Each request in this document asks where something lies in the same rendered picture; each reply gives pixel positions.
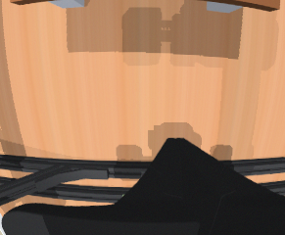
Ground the brown wooden stand with grey legs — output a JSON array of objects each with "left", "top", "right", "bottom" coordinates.
[{"left": 10, "top": 0, "right": 280, "bottom": 13}]

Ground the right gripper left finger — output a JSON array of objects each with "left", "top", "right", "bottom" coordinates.
[{"left": 2, "top": 138, "right": 200, "bottom": 235}]

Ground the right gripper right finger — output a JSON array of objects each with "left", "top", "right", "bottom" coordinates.
[{"left": 176, "top": 138, "right": 285, "bottom": 235}]

